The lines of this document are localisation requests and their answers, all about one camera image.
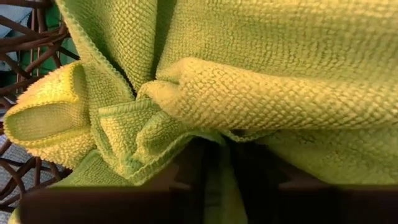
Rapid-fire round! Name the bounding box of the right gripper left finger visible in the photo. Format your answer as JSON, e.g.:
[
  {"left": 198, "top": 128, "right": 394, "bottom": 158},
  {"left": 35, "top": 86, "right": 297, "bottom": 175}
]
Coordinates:
[{"left": 19, "top": 139, "right": 206, "bottom": 224}]

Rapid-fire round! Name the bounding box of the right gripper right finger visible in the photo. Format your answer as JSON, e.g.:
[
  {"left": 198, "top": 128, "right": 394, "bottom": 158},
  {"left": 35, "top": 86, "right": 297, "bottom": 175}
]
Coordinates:
[{"left": 233, "top": 140, "right": 398, "bottom": 224}]

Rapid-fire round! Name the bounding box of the green microfiber towel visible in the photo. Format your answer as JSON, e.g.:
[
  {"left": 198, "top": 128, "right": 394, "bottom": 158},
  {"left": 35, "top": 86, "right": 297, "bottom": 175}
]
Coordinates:
[{"left": 2, "top": 0, "right": 398, "bottom": 224}]

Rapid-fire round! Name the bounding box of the green table mat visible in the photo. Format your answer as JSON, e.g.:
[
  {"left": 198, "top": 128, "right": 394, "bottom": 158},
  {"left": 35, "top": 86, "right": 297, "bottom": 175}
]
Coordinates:
[{"left": 18, "top": 2, "right": 80, "bottom": 77}]

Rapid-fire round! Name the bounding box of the black round wire basket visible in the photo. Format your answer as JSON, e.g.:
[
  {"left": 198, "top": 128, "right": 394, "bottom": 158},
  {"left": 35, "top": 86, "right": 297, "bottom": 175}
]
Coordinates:
[{"left": 0, "top": 0, "right": 81, "bottom": 214}]

